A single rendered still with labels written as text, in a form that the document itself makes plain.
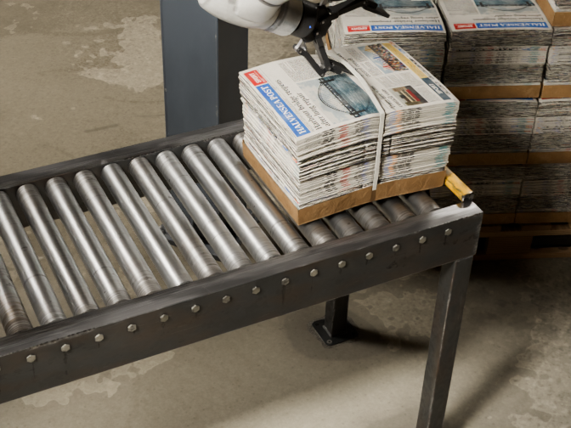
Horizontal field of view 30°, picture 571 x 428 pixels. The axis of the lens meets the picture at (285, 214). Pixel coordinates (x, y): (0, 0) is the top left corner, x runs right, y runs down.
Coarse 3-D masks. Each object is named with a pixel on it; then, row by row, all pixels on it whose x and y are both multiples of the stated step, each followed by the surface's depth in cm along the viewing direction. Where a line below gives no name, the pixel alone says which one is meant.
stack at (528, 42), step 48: (384, 0) 304; (432, 0) 312; (480, 0) 306; (528, 0) 307; (432, 48) 293; (480, 48) 296; (528, 48) 297; (480, 144) 315; (528, 144) 317; (432, 192) 325; (480, 192) 326; (528, 192) 327; (528, 240) 339
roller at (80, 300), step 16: (16, 192) 233; (32, 192) 231; (32, 208) 227; (32, 224) 225; (48, 224) 223; (48, 240) 219; (64, 240) 221; (48, 256) 216; (64, 256) 215; (64, 272) 211; (80, 272) 213; (64, 288) 209; (80, 288) 207; (80, 304) 204; (96, 304) 205
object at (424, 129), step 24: (336, 48) 238; (360, 48) 238; (384, 48) 239; (360, 72) 230; (384, 72) 230; (408, 72) 231; (384, 96) 222; (408, 96) 223; (432, 96) 224; (408, 120) 221; (432, 120) 224; (408, 144) 225; (432, 144) 228; (408, 168) 230; (432, 168) 233
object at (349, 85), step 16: (320, 64) 232; (336, 80) 227; (352, 80) 227; (352, 96) 222; (368, 96) 222; (368, 112) 217; (368, 128) 217; (384, 128) 219; (368, 144) 220; (384, 144) 222; (368, 160) 223; (384, 160) 225; (368, 176) 226; (384, 176) 228
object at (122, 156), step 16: (208, 128) 253; (224, 128) 254; (240, 128) 254; (144, 144) 247; (160, 144) 247; (176, 144) 248; (80, 160) 241; (96, 160) 241; (112, 160) 242; (128, 160) 243; (16, 176) 236; (32, 176) 236; (48, 176) 236; (64, 176) 237; (96, 176) 241; (128, 176) 245; (160, 176) 250; (192, 176) 254; (224, 176) 259; (16, 208) 237; (48, 208) 241
